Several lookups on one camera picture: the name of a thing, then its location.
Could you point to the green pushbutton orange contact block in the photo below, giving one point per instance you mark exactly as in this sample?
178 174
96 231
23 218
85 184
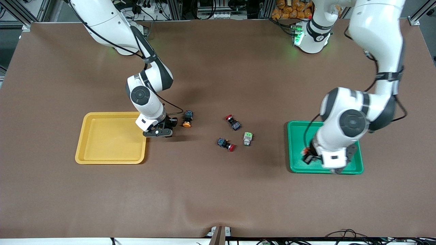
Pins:
307 150

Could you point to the yellow mushroom pushbutton switch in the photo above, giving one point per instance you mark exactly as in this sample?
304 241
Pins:
188 116

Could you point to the pushbutton light green contact block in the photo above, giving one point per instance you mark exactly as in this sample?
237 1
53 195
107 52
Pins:
247 137

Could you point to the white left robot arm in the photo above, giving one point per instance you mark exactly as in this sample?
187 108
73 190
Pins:
374 27

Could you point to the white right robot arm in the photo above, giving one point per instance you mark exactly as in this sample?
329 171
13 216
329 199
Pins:
102 20

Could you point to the green plastic tray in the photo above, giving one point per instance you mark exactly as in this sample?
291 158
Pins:
298 149

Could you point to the yellow plastic tray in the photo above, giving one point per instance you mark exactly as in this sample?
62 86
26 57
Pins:
109 146

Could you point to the brown table mat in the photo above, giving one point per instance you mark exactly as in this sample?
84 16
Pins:
218 190

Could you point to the white power strip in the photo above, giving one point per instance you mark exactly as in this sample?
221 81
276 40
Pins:
221 15

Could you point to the pile of orange objects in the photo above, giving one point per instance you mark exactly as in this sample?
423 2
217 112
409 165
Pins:
289 10

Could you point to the red mushroom pushbutton switch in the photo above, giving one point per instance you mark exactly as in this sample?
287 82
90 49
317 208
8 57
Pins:
223 143
234 124

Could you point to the aluminium frame post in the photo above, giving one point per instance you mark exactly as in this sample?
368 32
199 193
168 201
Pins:
27 26
414 21

